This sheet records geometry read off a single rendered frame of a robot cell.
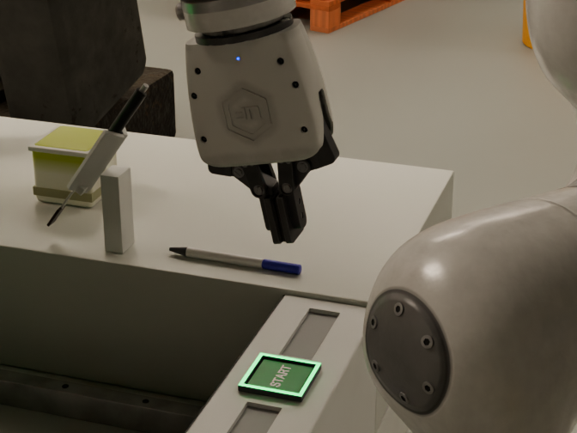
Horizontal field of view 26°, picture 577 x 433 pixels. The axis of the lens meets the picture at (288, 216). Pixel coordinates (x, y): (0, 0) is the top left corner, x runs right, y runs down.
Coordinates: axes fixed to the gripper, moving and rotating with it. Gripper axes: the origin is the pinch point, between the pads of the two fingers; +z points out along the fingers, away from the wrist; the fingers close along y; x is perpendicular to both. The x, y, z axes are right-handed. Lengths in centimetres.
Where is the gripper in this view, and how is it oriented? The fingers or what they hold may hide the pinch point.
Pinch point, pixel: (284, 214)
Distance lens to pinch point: 99.2
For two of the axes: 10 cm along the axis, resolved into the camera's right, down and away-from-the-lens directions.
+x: 3.2, -3.9, 8.7
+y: 9.3, -0.7, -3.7
